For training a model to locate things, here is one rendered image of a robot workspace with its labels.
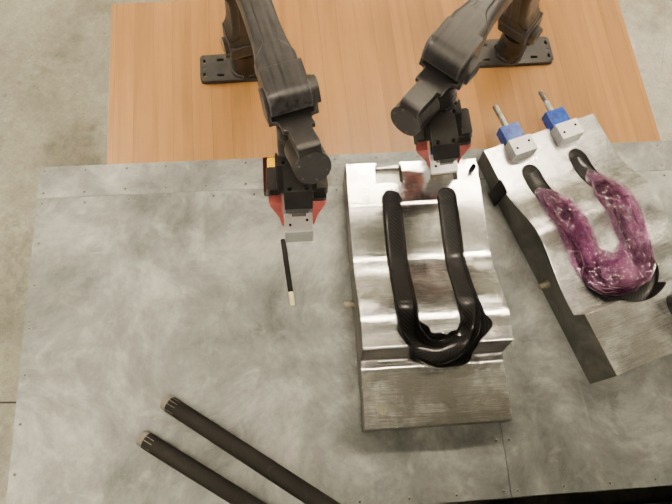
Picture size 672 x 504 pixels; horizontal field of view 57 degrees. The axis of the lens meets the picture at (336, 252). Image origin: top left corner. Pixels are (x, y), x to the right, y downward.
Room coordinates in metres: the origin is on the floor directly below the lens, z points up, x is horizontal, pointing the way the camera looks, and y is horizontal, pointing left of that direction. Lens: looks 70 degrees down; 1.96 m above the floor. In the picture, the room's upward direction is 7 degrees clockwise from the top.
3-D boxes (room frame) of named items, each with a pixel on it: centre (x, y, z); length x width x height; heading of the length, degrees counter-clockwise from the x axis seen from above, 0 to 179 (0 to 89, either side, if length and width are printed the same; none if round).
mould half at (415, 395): (0.34, -0.17, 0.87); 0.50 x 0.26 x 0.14; 10
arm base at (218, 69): (0.82, 0.25, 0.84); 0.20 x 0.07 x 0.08; 102
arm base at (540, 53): (0.95, -0.34, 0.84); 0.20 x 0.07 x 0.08; 102
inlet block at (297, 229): (0.45, 0.08, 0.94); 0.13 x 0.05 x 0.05; 10
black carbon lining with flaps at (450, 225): (0.36, -0.18, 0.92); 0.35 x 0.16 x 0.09; 10
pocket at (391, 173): (0.56, -0.08, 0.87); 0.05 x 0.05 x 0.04; 10
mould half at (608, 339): (0.49, -0.51, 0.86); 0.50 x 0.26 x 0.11; 27
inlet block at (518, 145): (0.70, -0.33, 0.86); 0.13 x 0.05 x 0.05; 27
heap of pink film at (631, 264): (0.49, -0.50, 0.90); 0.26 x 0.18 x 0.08; 27
